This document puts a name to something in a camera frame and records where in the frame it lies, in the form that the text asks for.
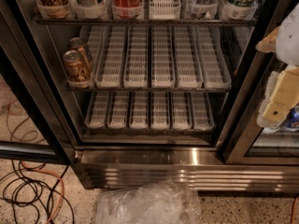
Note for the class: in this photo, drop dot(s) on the bottom shelf tray four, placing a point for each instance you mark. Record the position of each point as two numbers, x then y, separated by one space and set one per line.
159 110

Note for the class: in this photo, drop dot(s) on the shelf tray two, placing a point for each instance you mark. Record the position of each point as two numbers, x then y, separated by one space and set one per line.
109 70
117 114

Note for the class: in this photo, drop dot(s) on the stainless steel fridge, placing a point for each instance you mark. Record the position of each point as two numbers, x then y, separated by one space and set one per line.
238 154

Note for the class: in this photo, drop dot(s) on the shelf tray five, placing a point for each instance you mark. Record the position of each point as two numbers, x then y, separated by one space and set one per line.
189 74
181 111

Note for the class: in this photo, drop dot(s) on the shelf tray three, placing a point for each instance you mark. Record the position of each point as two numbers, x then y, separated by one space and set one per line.
139 111
136 64

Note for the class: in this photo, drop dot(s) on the middle shelf tray five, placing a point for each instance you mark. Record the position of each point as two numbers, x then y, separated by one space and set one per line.
189 74

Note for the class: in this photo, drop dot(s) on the open glass fridge door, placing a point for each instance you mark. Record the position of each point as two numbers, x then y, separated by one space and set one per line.
46 135

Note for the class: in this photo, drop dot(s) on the orange can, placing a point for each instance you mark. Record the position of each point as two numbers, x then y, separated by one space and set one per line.
76 67
77 43

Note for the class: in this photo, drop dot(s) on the shelf tray four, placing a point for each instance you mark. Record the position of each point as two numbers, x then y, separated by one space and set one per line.
162 66
159 110

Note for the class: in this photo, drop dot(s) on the empty top shelf tray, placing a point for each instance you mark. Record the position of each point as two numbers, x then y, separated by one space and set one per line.
164 9

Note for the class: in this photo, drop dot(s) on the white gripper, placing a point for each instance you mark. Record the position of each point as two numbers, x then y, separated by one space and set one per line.
289 41

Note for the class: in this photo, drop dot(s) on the bottom shelf tray six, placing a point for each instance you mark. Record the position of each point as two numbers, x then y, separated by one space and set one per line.
201 112

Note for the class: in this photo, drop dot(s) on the middle shelf tray three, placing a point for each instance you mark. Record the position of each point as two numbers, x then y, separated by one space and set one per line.
136 64

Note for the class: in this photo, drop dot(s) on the bottom shelf tray three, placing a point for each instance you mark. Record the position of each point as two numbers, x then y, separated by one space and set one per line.
139 111

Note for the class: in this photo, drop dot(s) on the middle shelf tray four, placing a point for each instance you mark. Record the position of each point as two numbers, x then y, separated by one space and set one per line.
162 66

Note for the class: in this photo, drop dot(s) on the bottom shelf tray one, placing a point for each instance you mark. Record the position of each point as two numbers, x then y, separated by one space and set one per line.
97 110

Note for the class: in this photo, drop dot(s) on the clear plastic bag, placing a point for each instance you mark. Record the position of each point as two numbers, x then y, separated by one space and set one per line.
158 203

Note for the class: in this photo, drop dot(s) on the bottom shelf tray five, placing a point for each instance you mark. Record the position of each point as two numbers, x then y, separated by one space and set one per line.
181 111

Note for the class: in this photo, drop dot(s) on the middle shelf tray two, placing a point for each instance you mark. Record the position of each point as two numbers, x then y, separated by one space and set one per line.
109 70

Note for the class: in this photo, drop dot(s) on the bottom shelf tray two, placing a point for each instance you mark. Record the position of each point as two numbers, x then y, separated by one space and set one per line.
117 114

